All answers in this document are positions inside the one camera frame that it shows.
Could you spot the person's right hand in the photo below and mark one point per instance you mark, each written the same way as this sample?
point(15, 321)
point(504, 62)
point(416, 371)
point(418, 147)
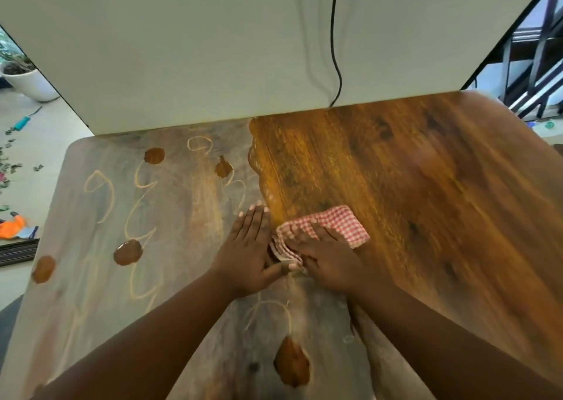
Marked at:
point(330, 261)

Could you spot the person's left hand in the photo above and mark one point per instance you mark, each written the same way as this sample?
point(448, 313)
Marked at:
point(244, 259)

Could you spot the person's left middle finger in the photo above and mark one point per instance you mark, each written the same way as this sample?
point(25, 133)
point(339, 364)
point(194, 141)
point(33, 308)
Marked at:
point(257, 224)

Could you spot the person's left little finger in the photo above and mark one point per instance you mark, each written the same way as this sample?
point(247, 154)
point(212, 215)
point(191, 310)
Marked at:
point(239, 228)

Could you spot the person's right fingers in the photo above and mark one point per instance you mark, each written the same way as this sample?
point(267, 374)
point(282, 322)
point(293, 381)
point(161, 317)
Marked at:
point(319, 235)

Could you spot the person's left thumb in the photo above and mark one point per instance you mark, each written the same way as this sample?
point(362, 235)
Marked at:
point(276, 273)

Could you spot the red checkered cloth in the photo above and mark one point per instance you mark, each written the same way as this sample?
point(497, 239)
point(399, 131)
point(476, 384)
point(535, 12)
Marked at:
point(341, 221)

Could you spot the person's right forearm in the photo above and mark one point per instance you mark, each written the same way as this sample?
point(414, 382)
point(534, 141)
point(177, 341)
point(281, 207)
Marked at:
point(440, 351)

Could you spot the person's left forearm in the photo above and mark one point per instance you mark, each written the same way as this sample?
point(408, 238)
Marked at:
point(145, 347)

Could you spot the brown sauce blob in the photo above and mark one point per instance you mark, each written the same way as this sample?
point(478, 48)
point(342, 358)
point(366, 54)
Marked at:
point(43, 269)
point(154, 155)
point(223, 169)
point(128, 253)
point(291, 363)

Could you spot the white partition board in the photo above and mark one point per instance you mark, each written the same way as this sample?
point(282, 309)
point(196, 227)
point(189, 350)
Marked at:
point(176, 39)

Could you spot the black ridged mat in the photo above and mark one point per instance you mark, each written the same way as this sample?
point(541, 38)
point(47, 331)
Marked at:
point(17, 252)

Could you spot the orange cloth item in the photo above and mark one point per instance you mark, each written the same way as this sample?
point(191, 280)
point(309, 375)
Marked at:
point(11, 228)

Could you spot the scattered green leaves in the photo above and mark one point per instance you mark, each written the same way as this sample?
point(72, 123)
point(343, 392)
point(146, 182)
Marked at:
point(9, 162)

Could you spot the white plant pot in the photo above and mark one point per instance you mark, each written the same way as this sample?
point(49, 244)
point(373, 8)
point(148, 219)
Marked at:
point(30, 83)

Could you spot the green potted plant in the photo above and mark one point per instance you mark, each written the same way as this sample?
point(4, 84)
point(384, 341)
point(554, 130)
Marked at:
point(13, 54)

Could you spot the black stair railing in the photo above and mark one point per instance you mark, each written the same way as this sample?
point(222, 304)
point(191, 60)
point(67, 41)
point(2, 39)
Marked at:
point(539, 39)

